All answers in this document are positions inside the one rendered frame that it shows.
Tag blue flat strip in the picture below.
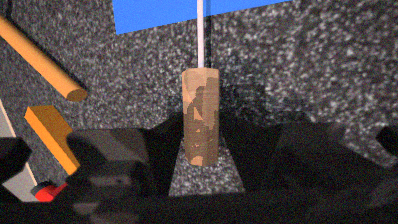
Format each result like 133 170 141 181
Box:
113 0 289 35

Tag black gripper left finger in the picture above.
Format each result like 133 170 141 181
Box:
65 113 184 196

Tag orange flat bar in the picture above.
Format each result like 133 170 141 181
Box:
25 105 80 175

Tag screwdriver with brown handle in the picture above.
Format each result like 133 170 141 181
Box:
182 0 220 167

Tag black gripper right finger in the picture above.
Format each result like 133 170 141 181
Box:
219 112 346 191

